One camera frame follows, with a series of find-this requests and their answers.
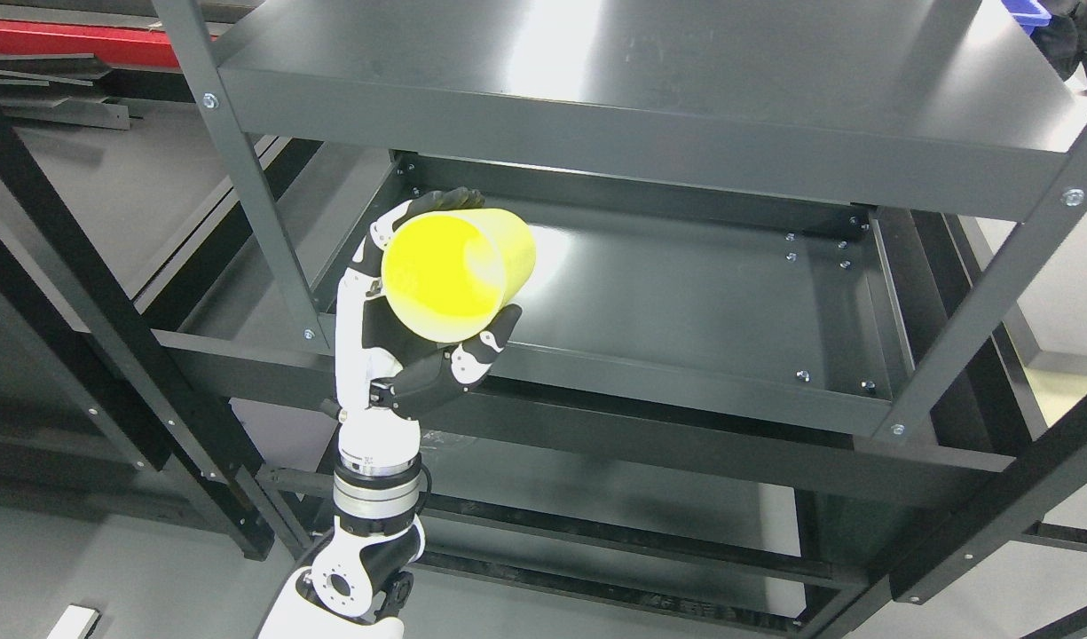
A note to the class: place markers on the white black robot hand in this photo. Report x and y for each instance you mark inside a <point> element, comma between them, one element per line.
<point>386,377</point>

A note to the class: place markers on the yellow plastic cup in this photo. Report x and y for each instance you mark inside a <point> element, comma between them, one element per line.
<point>447,274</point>

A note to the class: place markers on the dark grey metal shelf rack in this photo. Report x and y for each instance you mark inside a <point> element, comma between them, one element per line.
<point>762,379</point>

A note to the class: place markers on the black metal side rack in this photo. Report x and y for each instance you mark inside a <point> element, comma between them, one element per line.
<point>62,305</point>

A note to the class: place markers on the red metal beam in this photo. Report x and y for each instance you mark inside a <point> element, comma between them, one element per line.
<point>113,44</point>

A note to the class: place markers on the blue plastic crate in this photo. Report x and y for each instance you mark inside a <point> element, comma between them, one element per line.
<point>1028,14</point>

